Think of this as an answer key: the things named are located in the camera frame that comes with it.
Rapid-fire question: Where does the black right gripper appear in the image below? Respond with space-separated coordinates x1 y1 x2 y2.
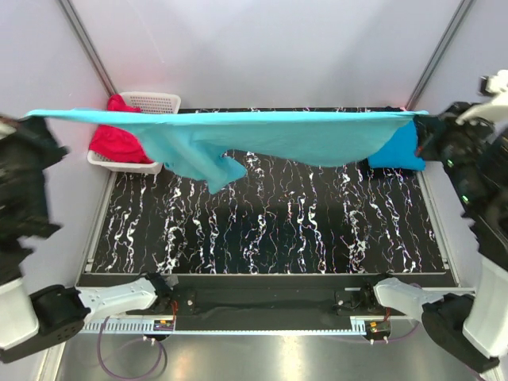
413 98 498 210

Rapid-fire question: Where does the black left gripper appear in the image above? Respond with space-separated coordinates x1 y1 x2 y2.
0 108 74 227

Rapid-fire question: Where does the light cyan t shirt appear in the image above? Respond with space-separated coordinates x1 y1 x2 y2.
28 109 417 193

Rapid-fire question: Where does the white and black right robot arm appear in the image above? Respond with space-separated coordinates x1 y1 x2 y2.
360 69 507 373

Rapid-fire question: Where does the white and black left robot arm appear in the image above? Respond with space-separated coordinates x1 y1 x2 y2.
1 116 173 364

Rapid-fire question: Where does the folded blue t shirt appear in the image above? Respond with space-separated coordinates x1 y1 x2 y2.
368 121 425 171

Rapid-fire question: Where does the folded black t shirt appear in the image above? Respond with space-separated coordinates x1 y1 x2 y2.
359 156 420 178

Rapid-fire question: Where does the red t shirt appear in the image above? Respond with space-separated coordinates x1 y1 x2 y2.
88 94 156 164

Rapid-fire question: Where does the white plastic basket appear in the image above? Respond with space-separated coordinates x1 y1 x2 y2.
87 91 181 175

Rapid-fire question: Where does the right small circuit board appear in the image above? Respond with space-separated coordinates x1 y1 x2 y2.
368 321 391 333

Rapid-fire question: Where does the small circuit board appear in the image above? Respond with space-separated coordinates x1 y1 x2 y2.
153 319 175 332
368 321 391 333

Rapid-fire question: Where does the left small circuit board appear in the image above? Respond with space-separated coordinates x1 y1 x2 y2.
153 319 175 332

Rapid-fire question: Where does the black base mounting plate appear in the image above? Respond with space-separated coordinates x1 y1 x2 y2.
125 273 408 333

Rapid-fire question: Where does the right aluminium corner post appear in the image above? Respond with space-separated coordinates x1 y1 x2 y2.
405 0 476 110

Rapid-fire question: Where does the aluminium corner post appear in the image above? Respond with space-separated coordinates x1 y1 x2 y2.
56 0 117 96
405 0 476 110

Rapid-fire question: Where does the left aluminium corner post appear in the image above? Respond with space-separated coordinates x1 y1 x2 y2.
56 0 117 96

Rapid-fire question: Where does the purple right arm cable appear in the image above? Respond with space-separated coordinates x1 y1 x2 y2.
368 317 421 346

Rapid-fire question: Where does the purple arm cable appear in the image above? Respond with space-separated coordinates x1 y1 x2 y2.
368 317 421 346
96 313 169 378

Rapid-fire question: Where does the white slotted cable duct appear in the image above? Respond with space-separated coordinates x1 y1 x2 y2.
80 318 156 334

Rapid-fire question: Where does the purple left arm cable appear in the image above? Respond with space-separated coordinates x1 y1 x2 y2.
96 313 169 378

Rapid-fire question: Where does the aluminium front frame rail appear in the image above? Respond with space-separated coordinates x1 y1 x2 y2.
52 287 485 318

